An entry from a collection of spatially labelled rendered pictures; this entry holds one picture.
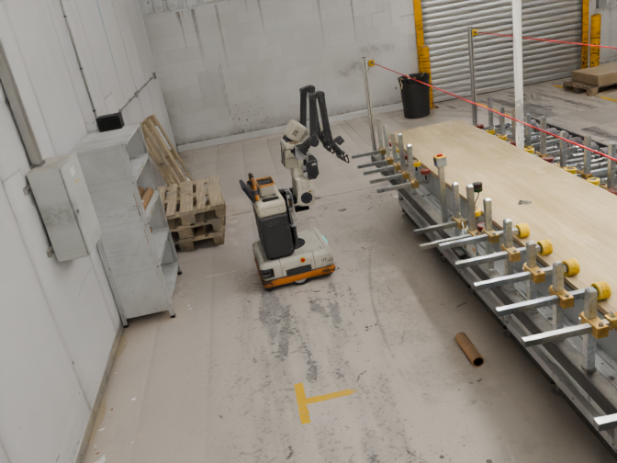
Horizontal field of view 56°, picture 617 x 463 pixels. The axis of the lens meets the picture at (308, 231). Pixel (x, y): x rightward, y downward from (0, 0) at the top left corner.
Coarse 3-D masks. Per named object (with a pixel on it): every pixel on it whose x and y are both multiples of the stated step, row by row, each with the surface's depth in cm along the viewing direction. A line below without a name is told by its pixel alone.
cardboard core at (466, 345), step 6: (456, 336) 397; (462, 336) 393; (462, 342) 389; (468, 342) 386; (462, 348) 387; (468, 348) 380; (474, 348) 379; (468, 354) 377; (474, 354) 373; (474, 360) 378; (480, 360) 375; (474, 366) 372; (480, 366) 373
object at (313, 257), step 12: (312, 228) 560; (300, 240) 540; (312, 240) 533; (324, 240) 532; (264, 252) 526; (300, 252) 513; (312, 252) 510; (324, 252) 510; (264, 264) 504; (276, 264) 504; (288, 264) 505; (300, 264) 508; (312, 264) 510; (324, 264) 513; (264, 276) 505; (276, 276) 507; (288, 276) 509; (300, 276) 511; (312, 276) 515
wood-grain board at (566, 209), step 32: (416, 128) 600; (448, 128) 579; (416, 160) 505; (448, 160) 484; (480, 160) 471; (512, 160) 458; (480, 192) 406; (512, 192) 396; (544, 192) 387; (576, 192) 379; (608, 192) 370; (512, 224) 350; (544, 224) 342; (576, 224) 336; (608, 224) 329; (544, 256) 307; (576, 256) 302; (608, 256) 296; (576, 288) 276
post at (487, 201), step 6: (486, 198) 324; (486, 204) 324; (486, 210) 326; (486, 216) 327; (486, 222) 329; (486, 228) 331; (492, 228) 330; (486, 246) 337; (492, 246) 335; (486, 252) 339; (492, 252) 336; (492, 264) 339
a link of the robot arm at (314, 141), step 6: (312, 96) 465; (318, 96) 466; (312, 102) 467; (312, 108) 469; (312, 114) 471; (312, 120) 473; (312, 126) 474; (312, 132) 476; (312, 138) 475; (312, 144) 477; (318, 144) 478
